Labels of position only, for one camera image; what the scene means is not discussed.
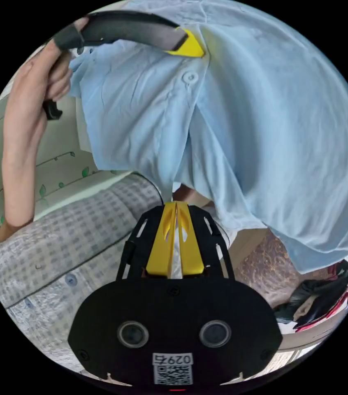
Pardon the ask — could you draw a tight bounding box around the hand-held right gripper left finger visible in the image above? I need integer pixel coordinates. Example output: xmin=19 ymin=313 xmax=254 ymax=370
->
xmin=146 ymin=202 xmax=177 ymax=276

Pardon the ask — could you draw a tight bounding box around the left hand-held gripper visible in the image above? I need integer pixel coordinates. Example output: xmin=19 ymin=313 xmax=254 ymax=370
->
xmin=42 ymin=11 xmax=206 ymax=121

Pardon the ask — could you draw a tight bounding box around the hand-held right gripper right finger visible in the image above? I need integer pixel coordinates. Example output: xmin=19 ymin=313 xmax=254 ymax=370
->
xmin=176 ymin=202 xmax=205 ymax=276

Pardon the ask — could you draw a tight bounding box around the light blue shirt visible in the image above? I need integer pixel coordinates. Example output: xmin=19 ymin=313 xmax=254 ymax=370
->
xmin=68 ymin=0 xmax=348 ymax=274

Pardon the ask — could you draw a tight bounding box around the person's left forearm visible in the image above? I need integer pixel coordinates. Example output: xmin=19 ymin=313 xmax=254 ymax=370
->
xmin=0 ymin=122 xmax=49 ymax=243

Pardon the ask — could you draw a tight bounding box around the person's left hand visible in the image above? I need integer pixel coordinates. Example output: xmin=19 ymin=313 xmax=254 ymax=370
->
xmin=5 ymin=40 xmax=73 ymax=138

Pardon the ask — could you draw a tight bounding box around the bed with brown patterned mat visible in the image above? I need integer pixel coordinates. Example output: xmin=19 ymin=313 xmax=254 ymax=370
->
xmin=228 ymin=228 xmax=335 ymax=363

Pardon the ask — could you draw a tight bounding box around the person's body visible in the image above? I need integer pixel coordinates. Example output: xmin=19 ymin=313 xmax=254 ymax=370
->
xmin=0 ymin=172 xmax=239 ymax=376

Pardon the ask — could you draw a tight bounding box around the pile of clothes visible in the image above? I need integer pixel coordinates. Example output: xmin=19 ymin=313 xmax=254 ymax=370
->
xmin=274 ymin=251 xmax=348 ymax=334

